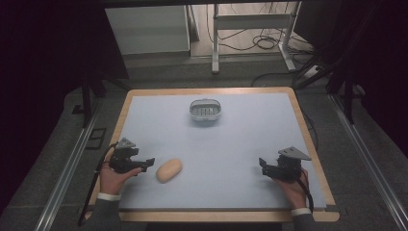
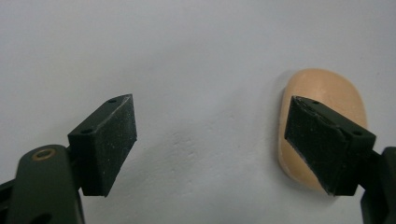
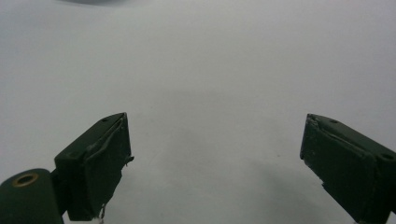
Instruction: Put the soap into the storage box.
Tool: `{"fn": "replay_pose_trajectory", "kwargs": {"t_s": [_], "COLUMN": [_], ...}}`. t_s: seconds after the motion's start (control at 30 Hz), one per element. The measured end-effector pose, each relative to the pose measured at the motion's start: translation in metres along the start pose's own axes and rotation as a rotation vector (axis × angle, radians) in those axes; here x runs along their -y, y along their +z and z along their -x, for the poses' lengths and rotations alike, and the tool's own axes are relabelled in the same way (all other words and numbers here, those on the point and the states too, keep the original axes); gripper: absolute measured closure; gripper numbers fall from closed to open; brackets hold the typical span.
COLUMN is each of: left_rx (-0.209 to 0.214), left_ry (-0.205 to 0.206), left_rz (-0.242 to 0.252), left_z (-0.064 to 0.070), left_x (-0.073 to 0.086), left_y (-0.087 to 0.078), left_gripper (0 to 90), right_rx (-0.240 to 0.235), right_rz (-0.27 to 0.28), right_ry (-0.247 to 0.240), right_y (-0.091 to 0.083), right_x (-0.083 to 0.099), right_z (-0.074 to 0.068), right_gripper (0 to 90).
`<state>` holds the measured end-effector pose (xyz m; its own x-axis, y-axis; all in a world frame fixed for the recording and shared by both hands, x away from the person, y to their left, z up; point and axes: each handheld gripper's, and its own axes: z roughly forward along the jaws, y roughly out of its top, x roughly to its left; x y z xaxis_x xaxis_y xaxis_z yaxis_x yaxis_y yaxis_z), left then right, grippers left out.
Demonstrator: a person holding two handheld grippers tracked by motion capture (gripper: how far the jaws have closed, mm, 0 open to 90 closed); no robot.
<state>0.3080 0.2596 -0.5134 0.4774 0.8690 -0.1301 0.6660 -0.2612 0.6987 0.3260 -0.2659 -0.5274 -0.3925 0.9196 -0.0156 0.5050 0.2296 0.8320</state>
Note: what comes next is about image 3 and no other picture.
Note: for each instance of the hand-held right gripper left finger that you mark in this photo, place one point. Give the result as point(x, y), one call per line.
point(93, 168)

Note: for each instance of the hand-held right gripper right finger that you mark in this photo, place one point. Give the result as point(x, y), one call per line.
point(348, 168)

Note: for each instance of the dark object at table edge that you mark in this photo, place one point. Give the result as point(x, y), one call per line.
point(93, 1)

